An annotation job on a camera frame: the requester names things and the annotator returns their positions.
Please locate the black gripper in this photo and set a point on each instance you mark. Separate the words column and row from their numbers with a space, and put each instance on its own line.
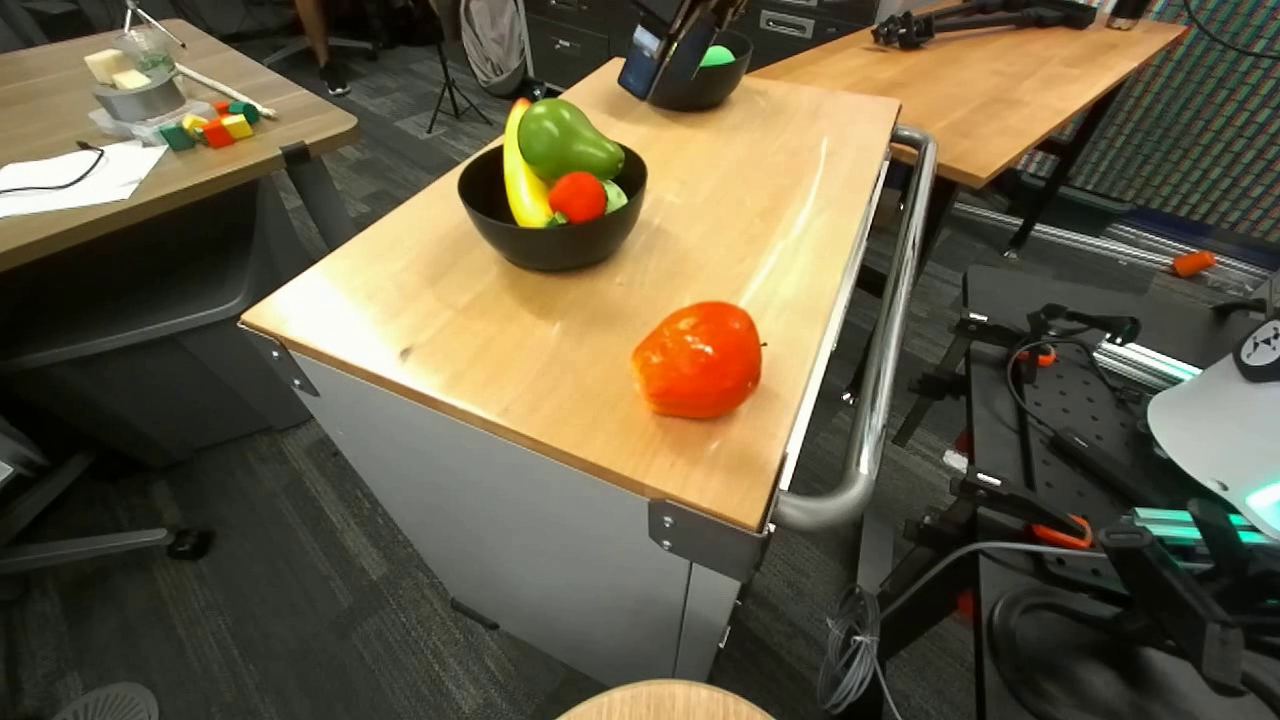
column 666, row 13

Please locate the wooden meeting table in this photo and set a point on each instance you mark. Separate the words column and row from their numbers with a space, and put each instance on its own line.
column 264, row 126

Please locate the black plastic bowl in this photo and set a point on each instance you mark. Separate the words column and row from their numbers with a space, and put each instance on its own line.
column 705, row 88
column 553, row 245

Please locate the colourful toy blocks cluster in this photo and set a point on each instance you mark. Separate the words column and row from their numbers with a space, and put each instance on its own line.
column 215, row 126

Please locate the black folded tripod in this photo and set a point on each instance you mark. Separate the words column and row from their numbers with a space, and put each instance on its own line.
column 921, row 25

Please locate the small orange clamp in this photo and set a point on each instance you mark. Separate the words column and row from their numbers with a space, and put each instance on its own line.
column 1192, row 263

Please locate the white plastic stick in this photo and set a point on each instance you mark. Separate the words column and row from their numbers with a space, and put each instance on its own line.
column 225, row 88

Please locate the clear plastic container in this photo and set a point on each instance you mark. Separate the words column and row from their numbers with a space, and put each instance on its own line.
column 133, row 87

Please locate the bright green toy ball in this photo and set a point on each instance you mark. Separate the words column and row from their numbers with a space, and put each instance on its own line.
column 719, row 57

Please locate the white rounded machine housing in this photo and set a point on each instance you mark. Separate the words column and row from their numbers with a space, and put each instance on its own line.
column 1212, row 426

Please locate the red orange tomato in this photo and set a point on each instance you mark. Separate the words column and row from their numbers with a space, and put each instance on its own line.
column 699, row 361

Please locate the light wooden work table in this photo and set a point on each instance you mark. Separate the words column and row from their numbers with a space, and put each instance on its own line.
column 984, row 95

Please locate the small red toy fruit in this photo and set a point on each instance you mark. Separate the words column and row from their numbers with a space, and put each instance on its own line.
column 578, row 199

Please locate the metal tool cart cabinet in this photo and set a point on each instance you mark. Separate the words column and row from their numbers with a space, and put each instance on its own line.
column 533, row 533

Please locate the white paper sheets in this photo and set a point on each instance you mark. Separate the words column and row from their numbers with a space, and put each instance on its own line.
column 94, row 175

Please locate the black office chair base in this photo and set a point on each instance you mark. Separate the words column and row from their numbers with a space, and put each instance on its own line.
column 82, row 545

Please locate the green toy pear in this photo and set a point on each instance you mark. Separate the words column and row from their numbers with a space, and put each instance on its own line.
column 566, row 137

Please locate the round wooden stool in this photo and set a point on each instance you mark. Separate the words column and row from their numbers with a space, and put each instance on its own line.
column 666, row 703

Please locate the yellow toy banana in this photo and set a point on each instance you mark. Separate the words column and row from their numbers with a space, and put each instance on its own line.
column 519, row 175

